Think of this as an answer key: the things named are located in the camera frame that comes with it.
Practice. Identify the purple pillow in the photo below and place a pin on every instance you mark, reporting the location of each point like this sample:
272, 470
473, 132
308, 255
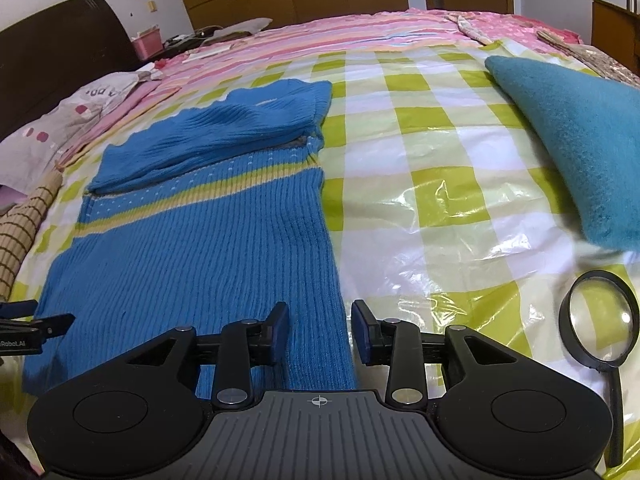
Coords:
7, 196

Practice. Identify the pink striped bed sheet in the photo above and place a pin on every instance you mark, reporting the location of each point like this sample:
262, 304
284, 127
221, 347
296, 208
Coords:
350, 30

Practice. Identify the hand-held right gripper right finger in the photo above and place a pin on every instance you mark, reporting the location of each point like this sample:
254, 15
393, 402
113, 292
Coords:
362, 335

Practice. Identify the wooden side cabinet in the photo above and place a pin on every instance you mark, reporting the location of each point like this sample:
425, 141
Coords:
610, 30

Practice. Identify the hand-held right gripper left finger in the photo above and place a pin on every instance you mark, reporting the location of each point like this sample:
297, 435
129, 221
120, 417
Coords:
280, 332

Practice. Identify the pink storage box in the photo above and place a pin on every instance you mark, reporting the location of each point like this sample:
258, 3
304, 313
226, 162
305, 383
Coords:
147, 45

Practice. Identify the dark wooden headboard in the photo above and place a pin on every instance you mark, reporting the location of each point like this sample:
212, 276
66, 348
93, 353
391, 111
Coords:
60, 50

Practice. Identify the blue knitted sweater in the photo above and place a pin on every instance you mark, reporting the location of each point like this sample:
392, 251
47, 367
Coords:
200, 240

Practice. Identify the grey printed pillow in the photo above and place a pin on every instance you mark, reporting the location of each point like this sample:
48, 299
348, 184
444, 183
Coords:
50, 130

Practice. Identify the pink floral quilt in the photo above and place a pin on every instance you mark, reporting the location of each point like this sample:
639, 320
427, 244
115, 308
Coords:
515, 27

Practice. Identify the white paper strip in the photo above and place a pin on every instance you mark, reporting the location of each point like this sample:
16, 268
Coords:
205, 52

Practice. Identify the teal fleece blanket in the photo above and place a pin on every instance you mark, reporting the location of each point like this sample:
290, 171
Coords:
565, 135

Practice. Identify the black magnifying glass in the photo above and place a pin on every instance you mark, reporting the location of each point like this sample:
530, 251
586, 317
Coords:
616, 410

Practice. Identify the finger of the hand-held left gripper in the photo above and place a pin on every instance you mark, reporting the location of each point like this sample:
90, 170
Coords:
15, 308
50, 323

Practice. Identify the beige floral cloth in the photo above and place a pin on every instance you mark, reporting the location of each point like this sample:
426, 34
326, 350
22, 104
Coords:
472, 30

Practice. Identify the grey folded cloth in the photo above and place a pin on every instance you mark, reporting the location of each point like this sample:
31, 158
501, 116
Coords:
245, 27

